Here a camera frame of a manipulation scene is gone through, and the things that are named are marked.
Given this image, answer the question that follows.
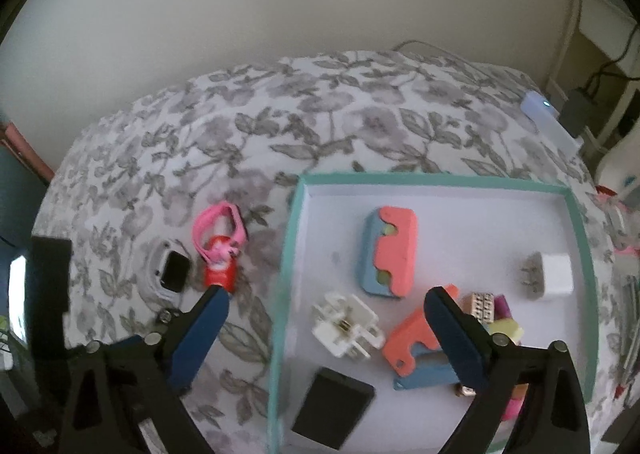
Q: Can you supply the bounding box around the pink doll figure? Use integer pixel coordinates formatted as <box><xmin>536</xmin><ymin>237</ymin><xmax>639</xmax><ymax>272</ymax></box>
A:
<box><xmin>454</xmin><ymin>381</ymin><xmax>528</xmax><ymax>423</ymax></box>

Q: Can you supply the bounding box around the purple lighter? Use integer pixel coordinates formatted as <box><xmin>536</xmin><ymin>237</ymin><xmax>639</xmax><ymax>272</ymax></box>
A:
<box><xmin>488</xmin><ymin>295</ymin><xmax>524</xmax><ymax>344</ymax></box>

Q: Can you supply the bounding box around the beige staple strip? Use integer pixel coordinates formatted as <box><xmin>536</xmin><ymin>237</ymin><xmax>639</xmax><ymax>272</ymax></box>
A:
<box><xmin>468</xmin><ymin>292</ymin><xmax>495</xmax><ymax>324</ymax></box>

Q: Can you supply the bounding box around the white charger cube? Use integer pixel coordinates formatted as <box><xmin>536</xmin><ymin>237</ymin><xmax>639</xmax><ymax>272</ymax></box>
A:
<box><xmin>522</xmin><ymin>252</ymin><xmax>574</xmax><ymax>300</ymax></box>

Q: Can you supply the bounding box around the large coral blue toy block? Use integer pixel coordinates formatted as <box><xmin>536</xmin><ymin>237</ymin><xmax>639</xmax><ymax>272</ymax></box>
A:
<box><xmin>382</xmin><ymin>305</ymin><xmax>459</xmax><ymax>391</ymax></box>

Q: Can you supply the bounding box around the black rectangular box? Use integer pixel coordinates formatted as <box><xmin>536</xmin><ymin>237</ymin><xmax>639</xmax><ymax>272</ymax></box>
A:
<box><xmin>291</xmin><ymin>367</ymin><xmax>376</xmax><ymax>451</ymax></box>

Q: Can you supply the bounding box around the white plug adapter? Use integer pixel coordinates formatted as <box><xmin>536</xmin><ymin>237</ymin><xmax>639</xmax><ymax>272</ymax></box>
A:
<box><xmin>311</xmin><ymin>292</ymin><xmax>386</xmax><ymax>361</ymax></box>

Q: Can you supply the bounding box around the small coral blue toy block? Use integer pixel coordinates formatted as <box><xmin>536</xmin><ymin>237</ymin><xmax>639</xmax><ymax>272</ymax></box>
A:
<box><xmin>357</xmin><ymin>206</ymin><xmax>418</xmax><ymax>299</ymax></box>

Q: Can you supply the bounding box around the white smartwatch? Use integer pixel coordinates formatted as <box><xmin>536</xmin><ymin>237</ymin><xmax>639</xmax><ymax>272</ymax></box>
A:
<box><xmin>143</xmin><ymin>239</ymin><xmax>192</xmax><ymax>308</ymax></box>

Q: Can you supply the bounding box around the teal rimmed white tray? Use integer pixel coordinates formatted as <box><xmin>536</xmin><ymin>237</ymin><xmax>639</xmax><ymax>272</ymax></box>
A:
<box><xmin>267</xmin><ymin>174</ymin><xmax>599</xmax><ymax>453</ymax></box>

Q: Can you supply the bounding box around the grey floral tablecloth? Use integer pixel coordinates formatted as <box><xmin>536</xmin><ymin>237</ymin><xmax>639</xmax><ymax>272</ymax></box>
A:
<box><xmin>34</xmin><ymin>50</ymin><xmax>623</xmax><ymax>453</ymax></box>

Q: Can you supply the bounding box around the white device with blue light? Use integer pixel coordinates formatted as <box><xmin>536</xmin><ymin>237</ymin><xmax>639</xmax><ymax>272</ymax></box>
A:
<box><xmin>520</xmin><ymin>90</ymin><xmax>584</xmax><ymax>157</ymax></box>

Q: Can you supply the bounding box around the red can with pink strap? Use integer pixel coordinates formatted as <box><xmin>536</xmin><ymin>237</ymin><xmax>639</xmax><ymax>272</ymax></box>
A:
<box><xmin>191</xmin><ymin>201</ymin><xmax>248</xmax><ymax>295</ymax></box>

